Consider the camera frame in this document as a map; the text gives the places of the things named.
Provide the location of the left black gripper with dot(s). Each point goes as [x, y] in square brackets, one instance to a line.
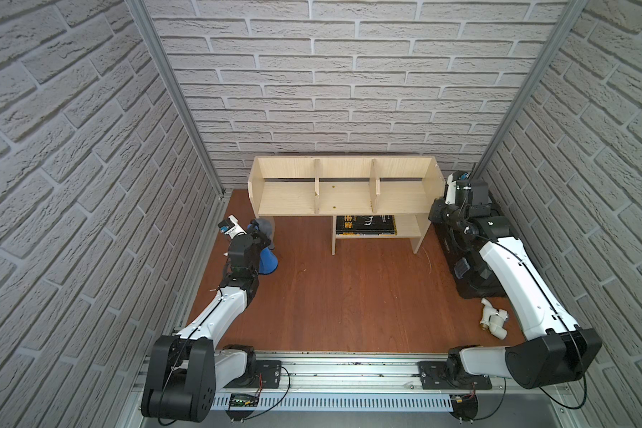
[259, 236]

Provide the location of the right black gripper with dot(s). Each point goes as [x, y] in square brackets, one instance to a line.
[435, 216]

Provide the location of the blue and grey cloth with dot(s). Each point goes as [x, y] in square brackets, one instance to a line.
[268, 261]

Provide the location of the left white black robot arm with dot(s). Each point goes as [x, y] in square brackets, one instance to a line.
[186, 370]

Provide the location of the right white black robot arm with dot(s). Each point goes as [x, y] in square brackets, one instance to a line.
[488, 260]

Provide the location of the light wooden bookshelf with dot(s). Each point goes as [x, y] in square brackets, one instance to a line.
[403, 187]

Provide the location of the black toolbox grey latches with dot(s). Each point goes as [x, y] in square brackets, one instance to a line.
[472, 275]

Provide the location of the black yellow book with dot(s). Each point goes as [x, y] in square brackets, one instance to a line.
[366, 225]

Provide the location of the white pvc pipe fitting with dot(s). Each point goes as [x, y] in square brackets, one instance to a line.
[493, 320]

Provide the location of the left black controller board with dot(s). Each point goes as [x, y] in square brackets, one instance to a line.
[241, 406]

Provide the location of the black controller board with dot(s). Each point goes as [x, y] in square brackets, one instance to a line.
[464, 407]
[241, 406]

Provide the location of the right black controller board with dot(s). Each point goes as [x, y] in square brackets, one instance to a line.
[464, 407]

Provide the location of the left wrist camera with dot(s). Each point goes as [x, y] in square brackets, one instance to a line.
[230, 227]

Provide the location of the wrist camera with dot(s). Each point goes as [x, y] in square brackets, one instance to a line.
[452, 186]
[230, 227]

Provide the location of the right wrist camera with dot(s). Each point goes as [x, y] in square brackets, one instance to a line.
[452, 186]

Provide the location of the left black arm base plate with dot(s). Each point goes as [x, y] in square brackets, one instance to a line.
[265, 374]

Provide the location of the white vented cable duct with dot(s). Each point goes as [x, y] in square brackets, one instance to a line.
[366, 402]

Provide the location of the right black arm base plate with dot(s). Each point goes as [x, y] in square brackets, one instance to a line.
[441, 375]

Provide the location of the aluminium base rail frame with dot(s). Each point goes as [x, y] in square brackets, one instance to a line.
[505, 405]

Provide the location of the left aluminium corner post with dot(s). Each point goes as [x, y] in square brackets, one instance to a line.
[155, 48]

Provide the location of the aluminium corner post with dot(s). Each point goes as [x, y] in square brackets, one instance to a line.
[155, 48]
[557, 37]

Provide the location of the right aluminium corner post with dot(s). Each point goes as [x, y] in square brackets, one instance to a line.
[557, 37]

